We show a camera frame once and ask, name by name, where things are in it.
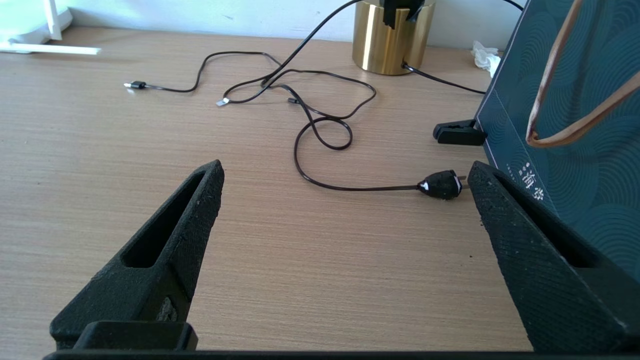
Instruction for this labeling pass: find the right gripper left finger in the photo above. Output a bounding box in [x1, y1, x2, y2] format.
[50, 160, 226, 351]

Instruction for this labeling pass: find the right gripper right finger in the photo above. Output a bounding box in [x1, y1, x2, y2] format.
[467, 161, 640, 353]

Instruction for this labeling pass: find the white wifi router with antennas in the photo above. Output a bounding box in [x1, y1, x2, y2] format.
[0, 0, 101, 56]

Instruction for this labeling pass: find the dark monitor screen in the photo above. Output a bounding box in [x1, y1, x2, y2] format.
[475, 0, 640, 286]

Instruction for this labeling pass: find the black plastic clip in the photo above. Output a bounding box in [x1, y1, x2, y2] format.
[433, 119, 487, 146]

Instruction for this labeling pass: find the crumpled white tissue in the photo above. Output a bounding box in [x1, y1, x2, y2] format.
[471, 41, 502, 71]

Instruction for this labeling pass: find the brass desk lamp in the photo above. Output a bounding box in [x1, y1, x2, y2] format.
[352, 0, 436, 76]

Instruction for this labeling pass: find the black lamp power cable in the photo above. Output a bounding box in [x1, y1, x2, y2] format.
[260, 0, 526, 201]

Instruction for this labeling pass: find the black usb cable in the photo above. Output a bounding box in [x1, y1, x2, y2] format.
[124, 51, 377, 121]

